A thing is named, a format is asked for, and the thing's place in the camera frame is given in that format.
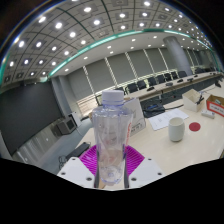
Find long curved conference desk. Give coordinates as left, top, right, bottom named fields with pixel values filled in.
left=124, top=72, right=224, bottom=105

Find white ceramic mug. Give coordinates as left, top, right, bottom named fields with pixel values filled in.
left=168, top=117, right=185, bottom=142

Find brown cardboard box red label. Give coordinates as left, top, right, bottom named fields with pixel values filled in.
left=205, top=94, right=224, bottom=118

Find grey box monitor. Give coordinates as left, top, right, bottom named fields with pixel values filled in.
left=54, top=116, right=78, bottom=137

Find clear plastic water bottle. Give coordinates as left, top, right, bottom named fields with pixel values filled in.
left=91, top=89, right=134, bottom=185

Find white divided organizer box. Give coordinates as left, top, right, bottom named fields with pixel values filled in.
left=181, top=88, right=205, bottom=113

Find white paper sheet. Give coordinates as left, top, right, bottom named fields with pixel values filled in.
left=148, top=108, right=190, bottom=131

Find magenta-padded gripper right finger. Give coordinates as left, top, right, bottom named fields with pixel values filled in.
left=123, top=144, right=165, bottom=186

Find white printed cardboard box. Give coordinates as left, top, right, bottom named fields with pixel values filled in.
left=124, top=97, right=147, bottom=137

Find recessed ceiling lights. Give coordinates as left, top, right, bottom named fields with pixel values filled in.
left=3, top=0, right=214, bottom=83

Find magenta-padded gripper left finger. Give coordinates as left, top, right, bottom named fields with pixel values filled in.
left=57, top=144, right=99, bottom=187

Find row of black office chairs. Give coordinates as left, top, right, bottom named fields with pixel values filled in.
left=124, top=69, right=189, bottom=95

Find black electronic device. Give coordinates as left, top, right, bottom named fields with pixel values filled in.
left=141, top=98, right=166, bottom=118

